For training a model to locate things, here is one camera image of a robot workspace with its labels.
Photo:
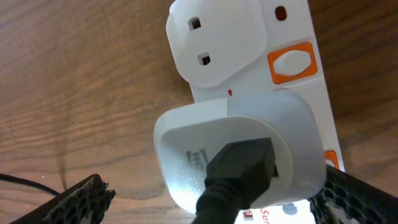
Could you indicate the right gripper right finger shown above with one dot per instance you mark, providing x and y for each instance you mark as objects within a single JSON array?
[{"x": 356, "y": 199}]

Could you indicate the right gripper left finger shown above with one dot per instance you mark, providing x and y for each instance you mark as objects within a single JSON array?
[{"x": 85, "y": 202}]

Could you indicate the white USB charger plug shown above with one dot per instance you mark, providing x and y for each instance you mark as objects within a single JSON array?
[{"x": 268, "y": 146}]

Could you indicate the white power strip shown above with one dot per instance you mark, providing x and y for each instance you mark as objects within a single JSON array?
[{"x": 255, "y": 71}]

